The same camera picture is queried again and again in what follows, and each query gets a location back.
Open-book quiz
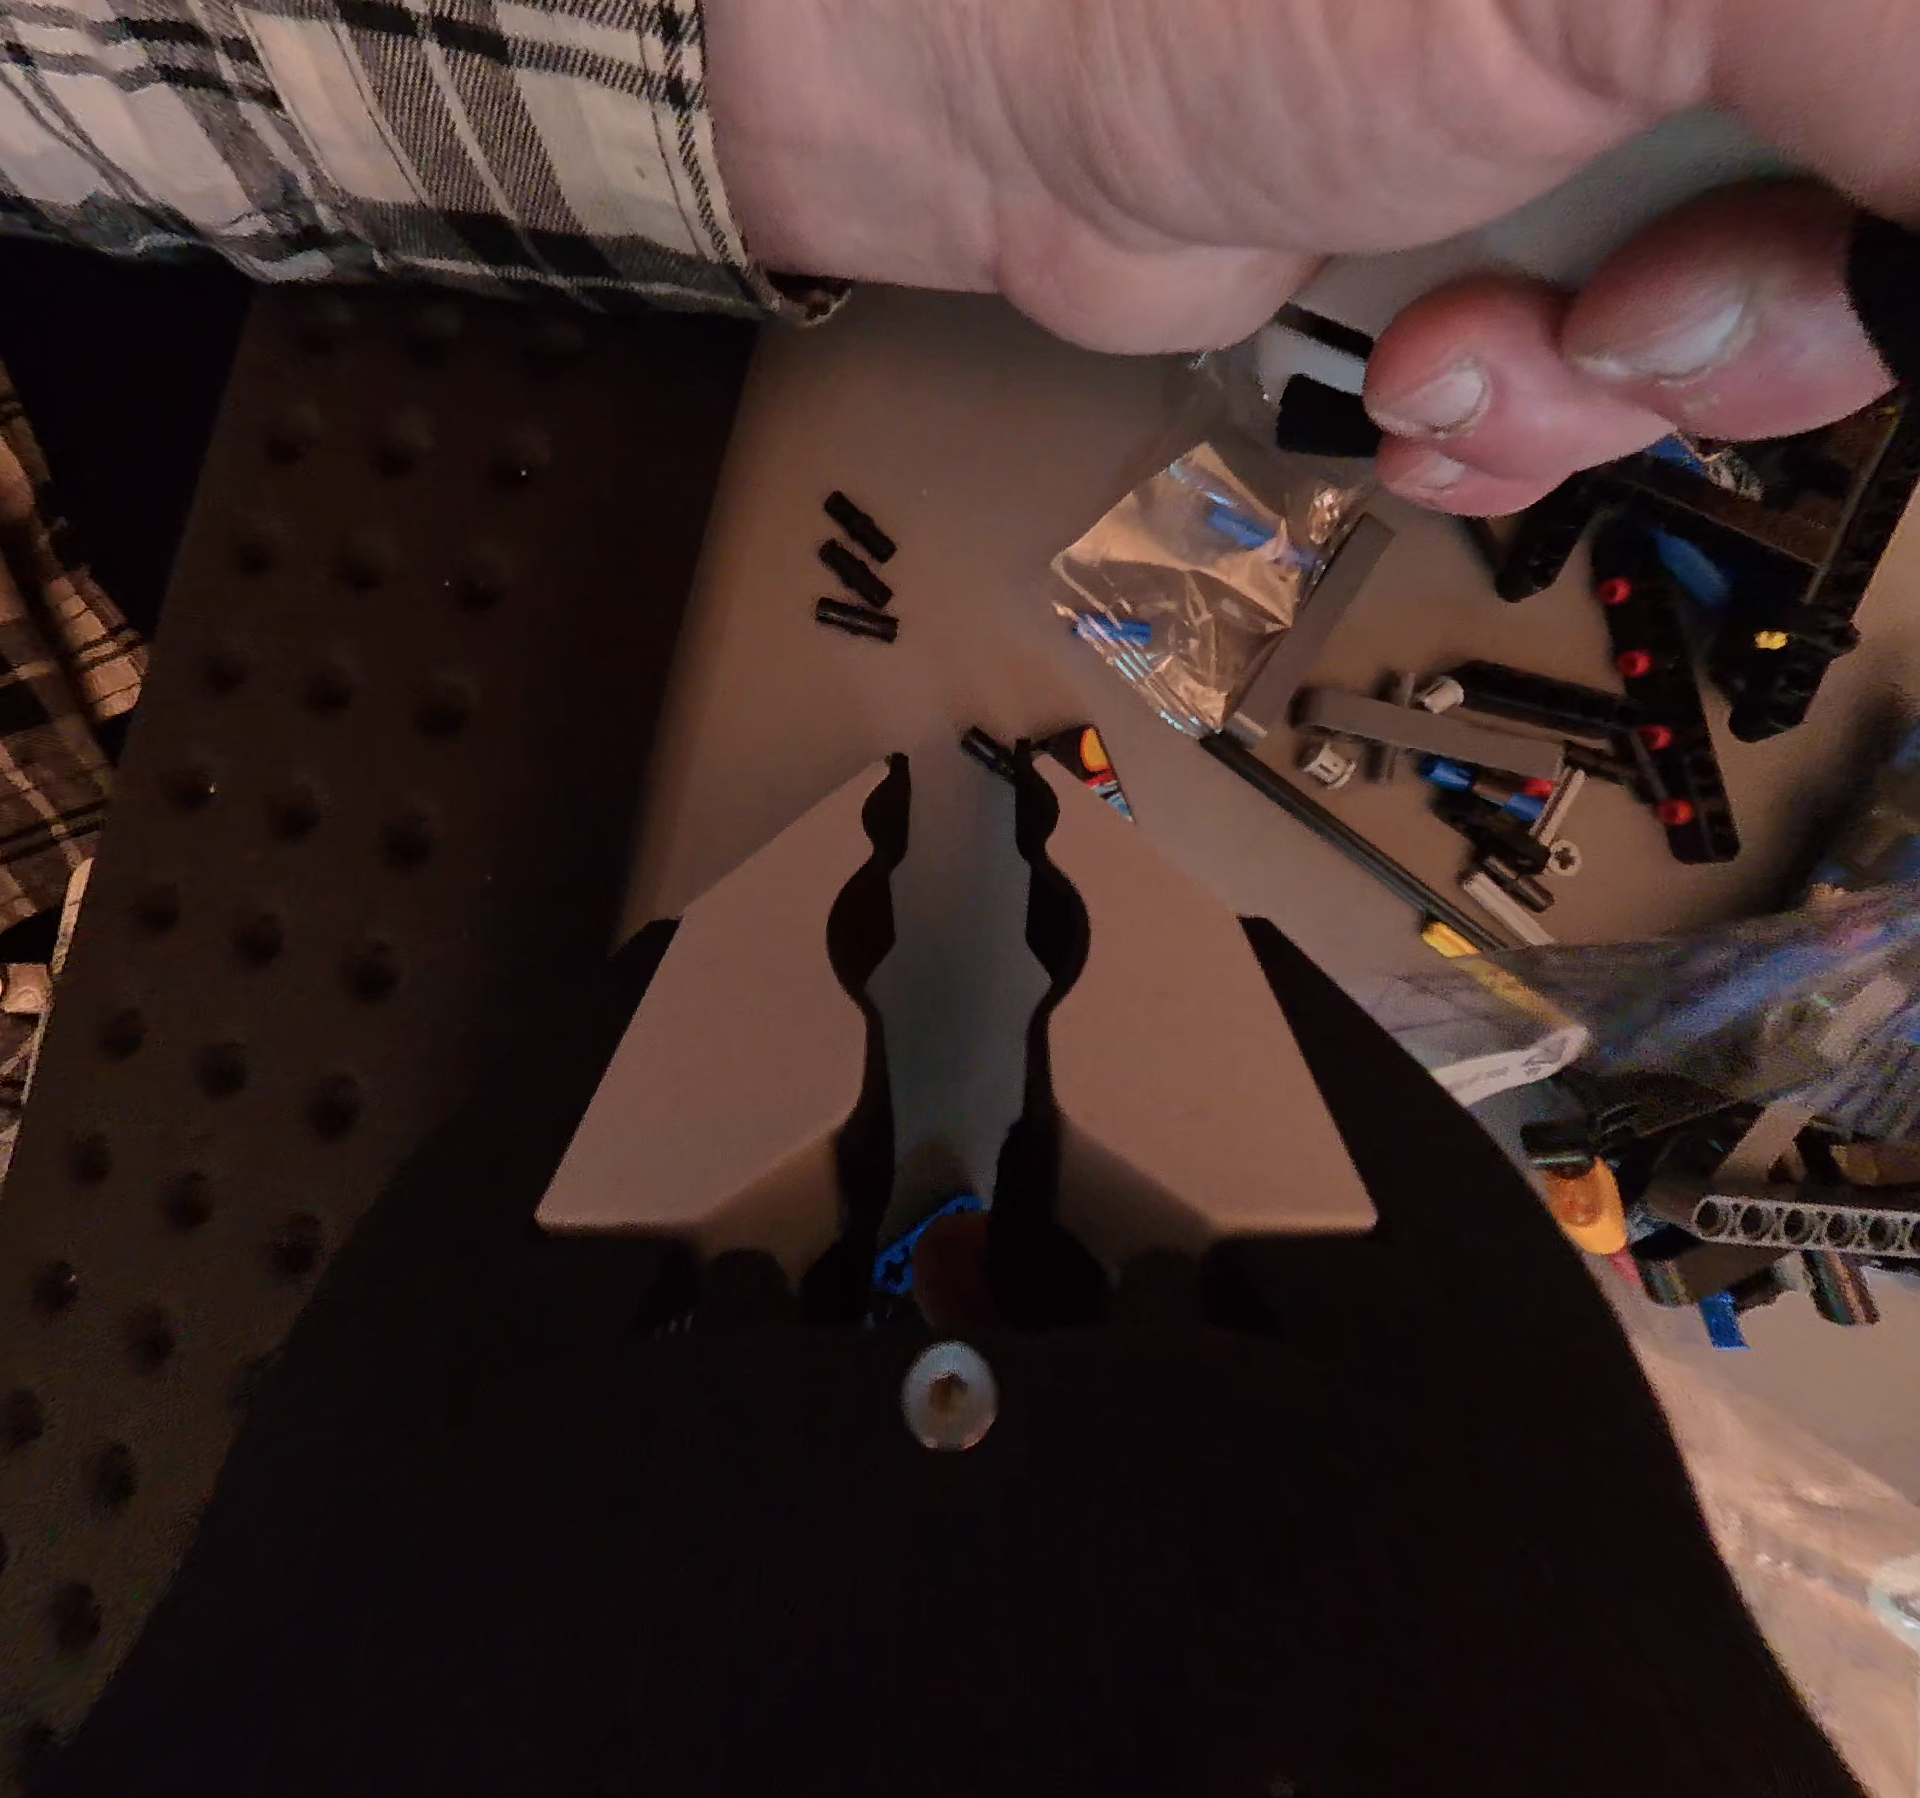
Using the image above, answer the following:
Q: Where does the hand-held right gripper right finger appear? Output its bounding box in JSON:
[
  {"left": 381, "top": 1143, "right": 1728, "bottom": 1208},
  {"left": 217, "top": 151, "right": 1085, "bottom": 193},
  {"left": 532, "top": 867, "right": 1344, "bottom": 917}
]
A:
[{"left": 985, "top": 766, "right": 1382, "bottom": 1314}]

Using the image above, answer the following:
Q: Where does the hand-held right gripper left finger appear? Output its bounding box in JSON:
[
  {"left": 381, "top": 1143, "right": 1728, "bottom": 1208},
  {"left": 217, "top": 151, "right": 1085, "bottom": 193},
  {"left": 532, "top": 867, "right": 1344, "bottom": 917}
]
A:
[{"left": 540, "top": 755, "right": 909, "bottom": 1295}]

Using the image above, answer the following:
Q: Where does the pile of toy building pieces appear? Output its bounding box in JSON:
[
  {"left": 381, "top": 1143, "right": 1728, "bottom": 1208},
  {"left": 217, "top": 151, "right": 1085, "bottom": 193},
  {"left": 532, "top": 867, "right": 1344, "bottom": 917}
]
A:
[{"left": 809, "top": 389, "right": 1920, "bottom": 914}]

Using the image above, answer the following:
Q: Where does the clear plastic bag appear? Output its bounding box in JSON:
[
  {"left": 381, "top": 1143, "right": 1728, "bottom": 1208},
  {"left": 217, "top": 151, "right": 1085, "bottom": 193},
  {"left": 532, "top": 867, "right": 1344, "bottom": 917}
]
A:
[
  {"left": 1365, "top": 883, "right": 1920, "bottom": 1679},
  {"left": 1050, "top": 435, "right": 1387, "bottom": 744}
]

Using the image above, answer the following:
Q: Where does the person's left forearm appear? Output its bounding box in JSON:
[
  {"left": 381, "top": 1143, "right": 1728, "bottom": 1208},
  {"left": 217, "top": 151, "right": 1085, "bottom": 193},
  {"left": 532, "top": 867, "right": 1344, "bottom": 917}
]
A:
[{"left": 0, "top": 0, "right": 856, "bottom": 330}]

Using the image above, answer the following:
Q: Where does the grey desk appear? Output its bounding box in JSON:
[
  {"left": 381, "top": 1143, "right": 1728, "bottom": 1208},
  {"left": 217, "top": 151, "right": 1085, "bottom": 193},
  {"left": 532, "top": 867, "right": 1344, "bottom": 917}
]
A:
[{"left": 614, "top": 269, "right": 1920, "bottom": 1562}]

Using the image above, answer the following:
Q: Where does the person's left hand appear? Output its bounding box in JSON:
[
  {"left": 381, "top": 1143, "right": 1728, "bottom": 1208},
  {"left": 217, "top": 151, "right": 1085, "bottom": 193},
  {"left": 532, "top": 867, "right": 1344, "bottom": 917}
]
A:
[{"left": 692, "top": 0, "right": 1920, "bottom": 516}]

